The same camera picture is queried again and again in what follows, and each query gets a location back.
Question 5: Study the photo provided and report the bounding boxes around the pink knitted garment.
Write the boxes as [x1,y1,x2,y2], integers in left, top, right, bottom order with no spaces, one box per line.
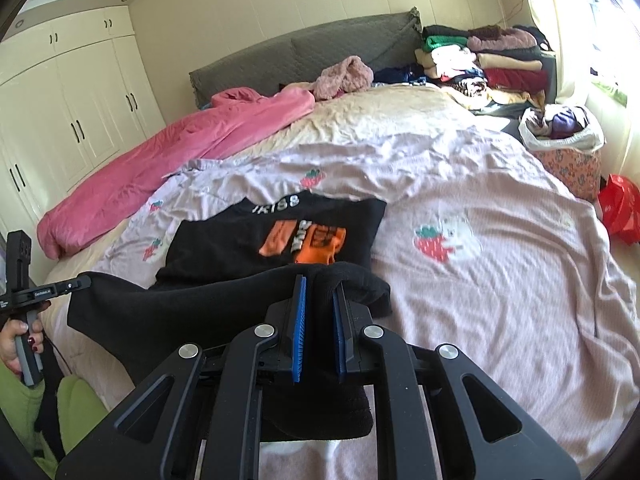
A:
[312,55,374,101]

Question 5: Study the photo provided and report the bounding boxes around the grey quilted headboard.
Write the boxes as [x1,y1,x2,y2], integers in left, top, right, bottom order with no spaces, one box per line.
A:
[189,8,422,108]

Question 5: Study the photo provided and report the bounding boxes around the red plastic bag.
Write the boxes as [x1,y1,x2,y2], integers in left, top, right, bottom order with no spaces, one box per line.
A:
[598,174,640,245]

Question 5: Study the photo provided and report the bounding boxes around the pink strawberry print quilt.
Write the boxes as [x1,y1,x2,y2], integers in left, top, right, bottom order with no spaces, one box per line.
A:
[39,127,640,480]

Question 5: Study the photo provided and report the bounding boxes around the beige bed sheet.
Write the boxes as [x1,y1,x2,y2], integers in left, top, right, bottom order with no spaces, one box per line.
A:
[39,84,526,286]

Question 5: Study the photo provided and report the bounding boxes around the floral basket with clothes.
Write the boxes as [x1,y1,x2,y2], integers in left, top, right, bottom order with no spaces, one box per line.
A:
[518,104,605,202]

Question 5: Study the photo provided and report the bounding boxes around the black sweater orange patches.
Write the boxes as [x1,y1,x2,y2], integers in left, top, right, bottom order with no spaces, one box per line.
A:
[67,191,392,441]

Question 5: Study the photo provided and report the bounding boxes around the left hand red nails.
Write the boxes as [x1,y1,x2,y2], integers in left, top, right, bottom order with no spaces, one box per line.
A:
[0,314,47,376]

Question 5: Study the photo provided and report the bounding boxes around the dark blue garment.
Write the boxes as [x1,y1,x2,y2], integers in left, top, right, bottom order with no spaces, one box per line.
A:
[372,64,428,86]

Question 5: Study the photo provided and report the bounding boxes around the white built-in wardrobe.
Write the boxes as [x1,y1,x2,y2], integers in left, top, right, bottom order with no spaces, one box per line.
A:
[1,6,165,233]

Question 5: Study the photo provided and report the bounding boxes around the pink plush blanket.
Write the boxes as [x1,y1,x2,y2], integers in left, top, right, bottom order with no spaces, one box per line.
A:
[37,87,314,260]

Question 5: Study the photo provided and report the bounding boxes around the stack of folded clothes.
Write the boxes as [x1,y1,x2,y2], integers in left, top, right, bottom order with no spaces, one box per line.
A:
[414,25,558,114]

